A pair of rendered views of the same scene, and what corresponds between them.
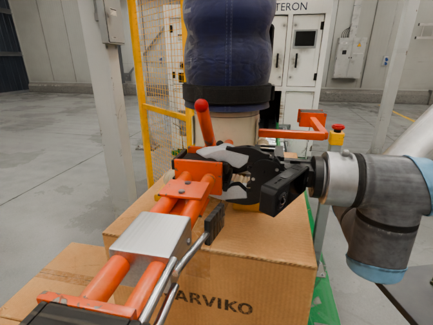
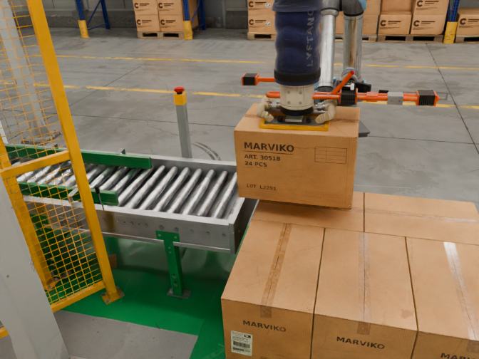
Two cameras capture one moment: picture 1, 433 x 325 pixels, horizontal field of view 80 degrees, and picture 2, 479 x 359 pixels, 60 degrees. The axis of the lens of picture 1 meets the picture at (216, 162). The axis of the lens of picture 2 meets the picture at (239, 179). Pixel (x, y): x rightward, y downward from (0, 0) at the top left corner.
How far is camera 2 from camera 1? 221 cm
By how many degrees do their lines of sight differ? 76
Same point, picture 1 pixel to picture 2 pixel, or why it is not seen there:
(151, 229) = (395, 94)
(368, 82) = not seen: outside the picture
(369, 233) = not seen: hidden behind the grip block
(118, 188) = (43, 326)
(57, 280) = (275, 288)
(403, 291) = not seen: hidden behind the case
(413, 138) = (329, 65)
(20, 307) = (304, 298)
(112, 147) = (20, 267)
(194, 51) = (312, 57)
